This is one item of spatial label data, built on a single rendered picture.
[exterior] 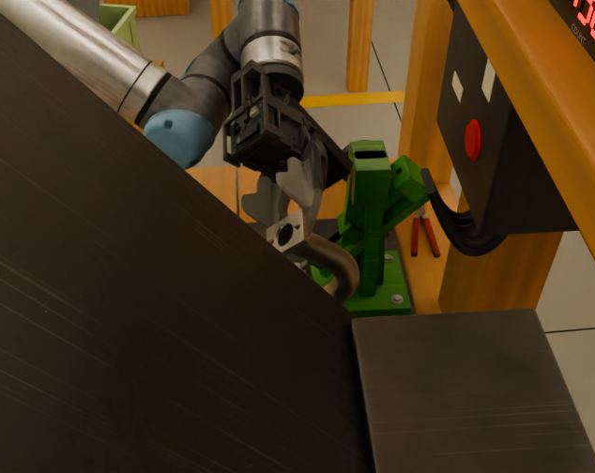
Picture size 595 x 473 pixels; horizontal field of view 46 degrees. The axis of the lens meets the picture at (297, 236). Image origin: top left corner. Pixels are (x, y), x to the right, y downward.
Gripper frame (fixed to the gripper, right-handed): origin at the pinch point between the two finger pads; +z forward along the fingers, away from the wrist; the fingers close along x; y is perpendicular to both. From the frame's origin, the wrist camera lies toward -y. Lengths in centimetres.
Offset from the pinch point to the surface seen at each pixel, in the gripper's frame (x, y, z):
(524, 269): 9.5, -32.3, -2.1
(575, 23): 35.7, 11.9, 5.3
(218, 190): -43, -25, -39
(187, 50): -166, -108, -222
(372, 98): -96, -161, -174
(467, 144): 22.6, 2.7, 2.3
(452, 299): -5.7, -39.4, -5.5
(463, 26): 25.9, 5.2, -6.9
